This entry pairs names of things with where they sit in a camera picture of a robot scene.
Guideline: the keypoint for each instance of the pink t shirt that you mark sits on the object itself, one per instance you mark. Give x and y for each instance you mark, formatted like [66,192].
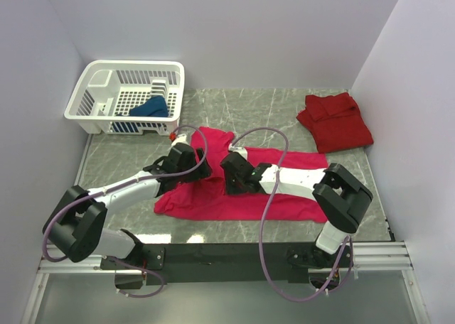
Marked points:
[207,199]

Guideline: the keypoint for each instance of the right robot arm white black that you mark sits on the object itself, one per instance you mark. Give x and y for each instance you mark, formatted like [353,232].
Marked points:
[342,198]

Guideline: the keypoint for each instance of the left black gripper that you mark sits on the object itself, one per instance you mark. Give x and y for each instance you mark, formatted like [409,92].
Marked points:
[205,172]

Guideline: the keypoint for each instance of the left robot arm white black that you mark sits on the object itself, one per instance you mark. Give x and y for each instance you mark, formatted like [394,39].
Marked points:
[77,224]

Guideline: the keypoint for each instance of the aluminium rail frame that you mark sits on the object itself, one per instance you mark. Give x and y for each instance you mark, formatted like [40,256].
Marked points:
[381,288]

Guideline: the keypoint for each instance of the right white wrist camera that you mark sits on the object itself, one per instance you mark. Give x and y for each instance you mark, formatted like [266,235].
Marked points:
[238,149]

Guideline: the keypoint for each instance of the dark red folded t shirt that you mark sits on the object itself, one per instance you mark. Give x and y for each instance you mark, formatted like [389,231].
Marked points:
[335,122]

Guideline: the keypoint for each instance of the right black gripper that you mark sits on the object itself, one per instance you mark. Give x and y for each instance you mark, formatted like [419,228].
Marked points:
[229,189]

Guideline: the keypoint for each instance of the blue t shirt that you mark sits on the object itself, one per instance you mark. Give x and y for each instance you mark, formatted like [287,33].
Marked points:
[155,106]

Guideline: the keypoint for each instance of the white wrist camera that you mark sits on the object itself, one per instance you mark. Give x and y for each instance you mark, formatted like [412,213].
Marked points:
[238,149]
[178,139]

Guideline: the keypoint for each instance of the white plastic basket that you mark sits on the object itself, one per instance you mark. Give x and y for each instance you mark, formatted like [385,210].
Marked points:
[108,90]

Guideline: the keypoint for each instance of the black base beam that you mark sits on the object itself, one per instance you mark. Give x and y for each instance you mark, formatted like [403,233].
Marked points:
[203,262]

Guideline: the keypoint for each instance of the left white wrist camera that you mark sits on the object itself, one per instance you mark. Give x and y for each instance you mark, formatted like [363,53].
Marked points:
[178,139]

